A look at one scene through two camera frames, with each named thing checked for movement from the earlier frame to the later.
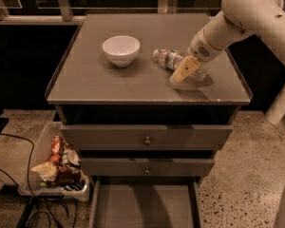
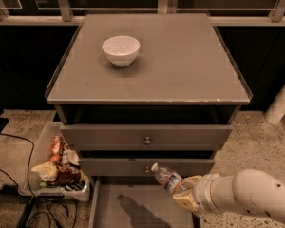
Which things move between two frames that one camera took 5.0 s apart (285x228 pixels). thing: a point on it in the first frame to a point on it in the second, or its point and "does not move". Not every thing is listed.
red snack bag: (57, 145) does not move
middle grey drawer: (146, 167) does not move
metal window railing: (67, 5) does not move
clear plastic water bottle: (171, 60) to (168, 179)
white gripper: (200, 49) to (203, 190)
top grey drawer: (146, 137) does not move
